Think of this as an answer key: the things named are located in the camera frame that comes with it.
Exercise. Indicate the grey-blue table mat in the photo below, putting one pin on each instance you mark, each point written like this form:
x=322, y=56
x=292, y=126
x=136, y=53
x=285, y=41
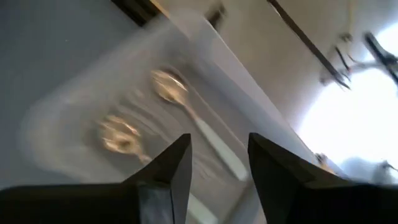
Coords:
x=46, y=46

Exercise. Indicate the clear plastic bin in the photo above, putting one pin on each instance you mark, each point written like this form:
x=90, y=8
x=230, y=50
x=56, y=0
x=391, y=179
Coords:
x=93, y=93

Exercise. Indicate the black tripod stand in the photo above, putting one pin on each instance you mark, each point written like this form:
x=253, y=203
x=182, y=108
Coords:
x=382, y=56

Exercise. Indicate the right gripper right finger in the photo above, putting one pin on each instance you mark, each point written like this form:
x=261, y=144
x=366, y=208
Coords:
x=295, y=196

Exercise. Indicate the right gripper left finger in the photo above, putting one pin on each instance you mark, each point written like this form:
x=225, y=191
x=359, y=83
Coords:
x=155, y=193

